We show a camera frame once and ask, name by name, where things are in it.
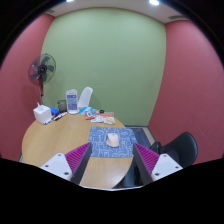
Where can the cream computer mouse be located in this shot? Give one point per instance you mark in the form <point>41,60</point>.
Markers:
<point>112,140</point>

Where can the black office chair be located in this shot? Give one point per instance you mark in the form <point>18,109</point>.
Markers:
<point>181,146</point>

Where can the snack packet with yellow picture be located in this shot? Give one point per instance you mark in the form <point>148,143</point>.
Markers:
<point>108,118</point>

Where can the round ceiling light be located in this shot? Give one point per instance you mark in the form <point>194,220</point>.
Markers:
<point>154,2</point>
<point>69,1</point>

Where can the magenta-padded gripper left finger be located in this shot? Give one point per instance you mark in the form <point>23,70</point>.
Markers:
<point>58,165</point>

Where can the dark mesh pen cup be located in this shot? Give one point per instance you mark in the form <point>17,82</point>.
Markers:
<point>61,106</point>

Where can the white plastic chair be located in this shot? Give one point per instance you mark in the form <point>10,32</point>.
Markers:
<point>85,96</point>

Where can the small black round object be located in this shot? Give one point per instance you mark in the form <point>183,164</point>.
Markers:
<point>102,111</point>

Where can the white marker with red cap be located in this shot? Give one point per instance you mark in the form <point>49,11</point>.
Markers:
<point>48,121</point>
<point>60,116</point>

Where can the blue snack packet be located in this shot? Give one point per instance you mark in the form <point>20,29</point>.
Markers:
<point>85,109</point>

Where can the white and red snack packet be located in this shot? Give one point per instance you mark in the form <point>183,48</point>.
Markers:
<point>97,118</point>

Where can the white tissue box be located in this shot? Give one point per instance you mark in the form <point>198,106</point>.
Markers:
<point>42,115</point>

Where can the black standing fan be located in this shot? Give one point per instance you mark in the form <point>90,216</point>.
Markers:
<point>42,69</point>

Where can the blue-grey patterned mouse pad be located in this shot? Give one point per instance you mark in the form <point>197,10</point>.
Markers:
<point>98,143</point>

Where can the blue-grey floor mat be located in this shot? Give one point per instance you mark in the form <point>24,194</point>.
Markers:
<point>143,133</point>

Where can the small blue box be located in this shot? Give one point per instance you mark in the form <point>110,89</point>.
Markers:
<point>54,111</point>

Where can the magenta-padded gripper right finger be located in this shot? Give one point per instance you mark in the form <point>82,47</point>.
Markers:
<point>165,165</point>

